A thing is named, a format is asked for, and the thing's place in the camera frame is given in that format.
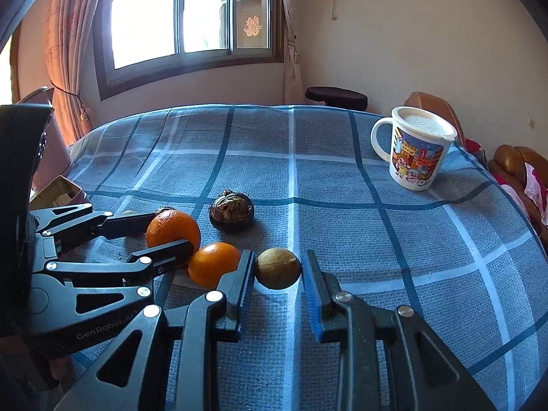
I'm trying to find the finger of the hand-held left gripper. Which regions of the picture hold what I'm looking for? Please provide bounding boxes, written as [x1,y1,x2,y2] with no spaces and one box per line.
[32,203,148,249]
[32,240,195,299]

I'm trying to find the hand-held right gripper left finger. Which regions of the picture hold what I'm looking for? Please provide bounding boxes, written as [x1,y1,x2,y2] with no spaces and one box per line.
[51,249,257,411]

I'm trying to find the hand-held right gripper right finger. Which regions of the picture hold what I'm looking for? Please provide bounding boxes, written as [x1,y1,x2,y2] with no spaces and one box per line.
[301,249,497,411]

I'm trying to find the orange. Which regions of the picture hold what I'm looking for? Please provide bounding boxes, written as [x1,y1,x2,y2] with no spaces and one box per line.
[146,209,202,262]
[187,242,241,289]

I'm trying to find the dark shrivelled round fruit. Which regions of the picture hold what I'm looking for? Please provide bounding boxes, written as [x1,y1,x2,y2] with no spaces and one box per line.
[208,189,254,234]

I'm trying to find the pink electric kettle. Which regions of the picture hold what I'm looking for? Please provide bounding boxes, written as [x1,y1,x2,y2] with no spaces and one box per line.
[16,86,73,191]

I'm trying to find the blue plaid tablecloth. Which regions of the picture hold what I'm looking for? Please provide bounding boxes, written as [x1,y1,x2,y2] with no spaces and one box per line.
[64,103,548,411]

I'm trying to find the wooden framed bright window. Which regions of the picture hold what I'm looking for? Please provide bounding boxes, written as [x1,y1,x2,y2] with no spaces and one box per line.
[0,21,22,105]

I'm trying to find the wide pink curtain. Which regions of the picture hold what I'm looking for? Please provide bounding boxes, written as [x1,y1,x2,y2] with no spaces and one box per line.
[45,0,118,146]

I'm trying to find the white cartoon print mug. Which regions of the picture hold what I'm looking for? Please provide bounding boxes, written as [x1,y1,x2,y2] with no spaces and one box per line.
[370,105,458,191]

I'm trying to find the dark round stool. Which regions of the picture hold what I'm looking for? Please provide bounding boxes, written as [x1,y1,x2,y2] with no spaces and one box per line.
[305,86,369,112]

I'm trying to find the sliding glass window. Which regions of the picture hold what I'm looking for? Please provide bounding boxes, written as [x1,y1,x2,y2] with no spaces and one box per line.
[93,0,285,101]

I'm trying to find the red cloth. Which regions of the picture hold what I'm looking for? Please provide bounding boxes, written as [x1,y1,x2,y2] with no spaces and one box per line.
[463,137,489,165]

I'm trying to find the narrow pale curtain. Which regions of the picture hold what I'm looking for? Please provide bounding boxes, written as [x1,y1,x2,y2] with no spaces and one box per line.
[276,0,306,105]

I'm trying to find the brown leather sofa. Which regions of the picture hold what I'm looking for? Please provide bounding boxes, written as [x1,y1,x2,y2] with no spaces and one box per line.
[488,145,548,240]

